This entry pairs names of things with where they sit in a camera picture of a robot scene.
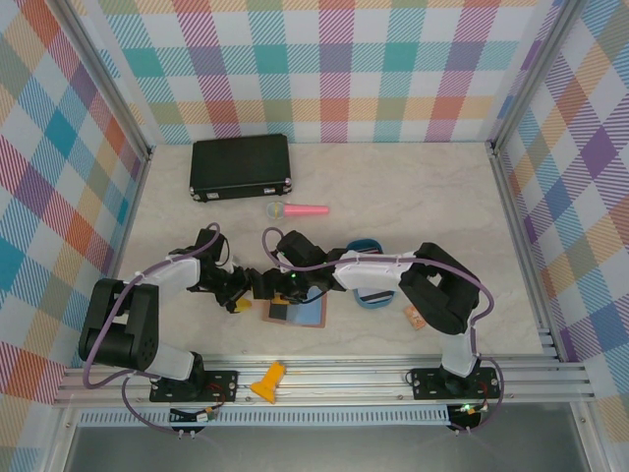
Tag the black VIP card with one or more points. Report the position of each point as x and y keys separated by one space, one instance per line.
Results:
x=279 y=313

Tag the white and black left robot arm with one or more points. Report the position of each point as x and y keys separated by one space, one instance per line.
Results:
x=167 y=277

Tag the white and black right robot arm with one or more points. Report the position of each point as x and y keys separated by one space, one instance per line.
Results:
x=373 y=275

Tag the blue oval card tray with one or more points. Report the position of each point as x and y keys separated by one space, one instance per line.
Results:
x=366 y=306

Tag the small orange printed card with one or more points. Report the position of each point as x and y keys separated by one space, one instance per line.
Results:
x=415 y=317

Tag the pink toy microphone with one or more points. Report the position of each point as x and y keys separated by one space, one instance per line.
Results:
x=300 y=210

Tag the yellow spare gripper finger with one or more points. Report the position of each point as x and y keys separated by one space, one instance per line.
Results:
x=269 y=383

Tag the black hard case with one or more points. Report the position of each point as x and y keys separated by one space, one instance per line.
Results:
x=241 y=162

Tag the grey metal panel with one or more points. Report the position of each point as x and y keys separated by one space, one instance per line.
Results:
x=319 y=450

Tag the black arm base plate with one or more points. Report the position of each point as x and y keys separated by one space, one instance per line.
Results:
x=223 y=383
x=427 y=383

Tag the aluminium mounting rail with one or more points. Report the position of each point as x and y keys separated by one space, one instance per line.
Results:
x=344 y=378

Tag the aluminium table edge rail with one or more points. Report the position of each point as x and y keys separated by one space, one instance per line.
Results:
x=522 y=246
x=135 y=201

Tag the aluminium frame post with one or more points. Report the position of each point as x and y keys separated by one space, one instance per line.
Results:
x=106 y=78
x=532 y=78

